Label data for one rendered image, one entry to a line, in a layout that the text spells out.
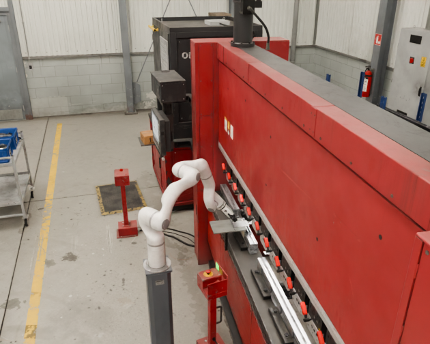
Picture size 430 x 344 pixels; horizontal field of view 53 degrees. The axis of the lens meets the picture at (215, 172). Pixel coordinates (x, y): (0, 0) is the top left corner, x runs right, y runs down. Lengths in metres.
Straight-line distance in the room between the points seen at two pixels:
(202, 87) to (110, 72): 6.05
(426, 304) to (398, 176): 0.48
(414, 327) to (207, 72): 3.07
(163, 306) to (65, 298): 1.55
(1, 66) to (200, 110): 6.50
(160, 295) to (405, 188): 2.09
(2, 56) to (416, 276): 9.27
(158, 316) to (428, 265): 2.43
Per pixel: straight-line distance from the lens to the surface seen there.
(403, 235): 1.50
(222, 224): 3.48
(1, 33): 9.76
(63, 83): 9.85
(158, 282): 3.06
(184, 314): 4.15
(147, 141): 5.15
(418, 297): 1.12
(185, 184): 2.89
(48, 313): 4.42
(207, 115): 3.97
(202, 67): 3.85
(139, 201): 5.97
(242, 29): 3.54
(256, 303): 2.95
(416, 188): 1.39
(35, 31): 9.70
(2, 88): 9.96
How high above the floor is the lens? 2.82
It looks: 25 degrees down
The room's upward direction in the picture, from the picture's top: straight up
